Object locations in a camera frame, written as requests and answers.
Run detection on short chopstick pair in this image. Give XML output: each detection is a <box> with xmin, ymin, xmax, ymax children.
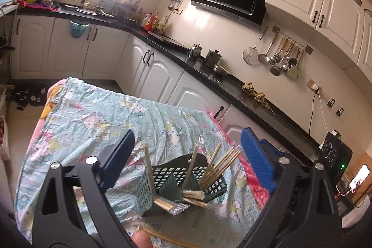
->
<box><xmin>180</xmin><ymin>189</ymin><xmax>211</xmax><ymax>209</ymax></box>
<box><xmin>153</xmin><ymin>197</ymin><xmax>189</xmax><ymax>215</ymax></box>

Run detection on white lower kitchen cabinets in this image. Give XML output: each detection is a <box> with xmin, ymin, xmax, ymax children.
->
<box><xmin>10</xmin><ymin>14</ymin><xmax>291</xmax><ymax>150</ymax></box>

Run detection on dark cloth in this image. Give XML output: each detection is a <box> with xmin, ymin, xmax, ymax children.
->
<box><xmin>10</xmin><ymin>82</ymin><xmax>50</xmax><ymax>112</ymax></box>

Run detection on wall power outlet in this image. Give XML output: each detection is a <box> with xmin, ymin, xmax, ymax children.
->
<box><xmin>306</xmin><ymin>78</ymin><xmax>320</xmax><ymax>92</ymax></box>

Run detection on steel ladle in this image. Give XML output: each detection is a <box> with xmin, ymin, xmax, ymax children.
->
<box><xmin>257</xmin><ymin>33</ymin><xmax>279</xmax><ymax>64</ymax></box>

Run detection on black induction cooktop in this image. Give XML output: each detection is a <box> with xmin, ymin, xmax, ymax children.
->
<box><xmin>148</xmin><ymin>31</ymin><xmax>189</xmax><ymax>48</ymax></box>

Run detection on steel pot with lid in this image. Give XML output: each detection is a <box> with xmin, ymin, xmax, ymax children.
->
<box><xmin>203</xmin><ymin>49</ymin><xmax>223</xmax><ymax>68</ymax></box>

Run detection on single bamboo chopstick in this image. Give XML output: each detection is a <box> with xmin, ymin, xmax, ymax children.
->
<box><xmin>139</xmin><ymin>224</ymin><xmax>201</xmax><ymax>248</ymax></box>

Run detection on green plastic utensil basket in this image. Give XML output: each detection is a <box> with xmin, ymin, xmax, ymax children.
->
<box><xmin>135</xmin><ymin>155</ymin><xmax>233</xmax><ymax>218</ymax></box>

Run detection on pink towel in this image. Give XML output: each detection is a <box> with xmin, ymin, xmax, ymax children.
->
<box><xmin>208</xmin><ymin>111</ymin><xmax>271</xmax><ymax>209</ymax></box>

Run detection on pile of bamboo chopsticks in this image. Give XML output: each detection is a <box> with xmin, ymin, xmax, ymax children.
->
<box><xmin>199</xmin><ymin>143</ymin><xmax>242</xmax><ymax>190</ymax></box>

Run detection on plastic-wrapped long chopstick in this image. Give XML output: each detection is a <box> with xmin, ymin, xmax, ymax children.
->
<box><xmin>144</xmin><ymin>143</ymin><xmax>158</xmax><ymax>196</ymax></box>

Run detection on wire mesh strainer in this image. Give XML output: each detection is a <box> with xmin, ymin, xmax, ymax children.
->
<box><xmin>242</xmin><ymin>27</ymin><xmax>269</xmax><ymax>65</ymax></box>

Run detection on blue hanging basket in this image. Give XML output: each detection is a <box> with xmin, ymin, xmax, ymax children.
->
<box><xmin>70</xmin><ymin>20</ymin><xmax>89</xmax><ymax>39</ymax></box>

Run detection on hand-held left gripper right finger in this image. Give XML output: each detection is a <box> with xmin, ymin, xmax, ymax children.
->
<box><xmin>238</xmin><ymin>127</ymin><xmax>342</xmax><ymax>248</ymax></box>

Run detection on cartoon printed blue blanket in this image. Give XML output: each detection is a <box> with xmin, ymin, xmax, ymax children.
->
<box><xmin>14</xmin><ymin>77</ymin><xmax>262</xmax><ymax>248</ymax></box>

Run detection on red cloth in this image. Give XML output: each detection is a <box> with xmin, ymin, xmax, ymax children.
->
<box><xmin>17</xmin><ymin>0</ymin><xmax>60</xmax><ymax>12</ymax></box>

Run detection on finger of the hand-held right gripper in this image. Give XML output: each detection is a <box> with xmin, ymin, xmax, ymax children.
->
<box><xmin>259</xmin><ymin>138</ymin><xmax>314</xmax><ymax>166</ymax></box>

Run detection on row of hanging utensils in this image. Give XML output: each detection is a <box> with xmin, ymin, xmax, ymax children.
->
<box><xmin>269</xmin><ymin>36</ymin><xmax>306</xmax><ymax>80</ymax></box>

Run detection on steel kettle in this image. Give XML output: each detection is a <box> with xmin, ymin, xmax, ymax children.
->
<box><xmin>187</xmin><ymin>43</ymin><xmax>204</xmax><ymax>59</ymax></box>

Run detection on smartphone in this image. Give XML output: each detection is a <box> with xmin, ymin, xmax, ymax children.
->
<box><xmin>349</xmin><ymin>164</ymin><xmax>372</xmax><ymax>193</ymax></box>

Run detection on bamboo chopstick with wrapper tip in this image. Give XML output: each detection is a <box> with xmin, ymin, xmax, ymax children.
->
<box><xmin>182</xmin><ymin>135</ymin><xmax>206</xmax><ymax>193</ymax></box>

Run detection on condiment bottles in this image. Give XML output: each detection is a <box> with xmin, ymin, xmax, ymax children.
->
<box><xmin>141</xmin><ymin>11</ymin><xmax>169</xmax><ymax>33</ymax></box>

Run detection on black power cable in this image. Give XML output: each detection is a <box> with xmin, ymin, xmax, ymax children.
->
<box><xmin>308</xmin><ymin>89</ymin><xmax>320</xmax><ymax>138</ymax></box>

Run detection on person's left hand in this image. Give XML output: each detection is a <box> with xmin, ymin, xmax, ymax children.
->
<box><xmin>129</xmin><ymin>229</ymin><xmax>153</xmax><ymax>248</ymax></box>

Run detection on ginger roots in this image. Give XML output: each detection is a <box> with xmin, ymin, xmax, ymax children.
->
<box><xmin>241</xmin><ymin>81</ymin><xmax>272</xmax><ymax>109</ymax></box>

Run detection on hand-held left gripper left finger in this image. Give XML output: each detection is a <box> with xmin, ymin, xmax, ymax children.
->
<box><xmin>32</xmin><ymin>129</ymin><xmax>136</xmax><ymax>248</ymax></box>

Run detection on black kitchen countertop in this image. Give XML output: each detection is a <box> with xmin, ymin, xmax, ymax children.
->
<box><xmin>16</xmin><ymin>5</ymin><xmax>323</xmax><ymax>164</ymax></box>

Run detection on steel frying pan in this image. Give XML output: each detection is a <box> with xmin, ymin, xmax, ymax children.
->
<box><xmin>212</xmin><ymin>63</ymin><xmax>231</xmax><ymax>76</ymax></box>

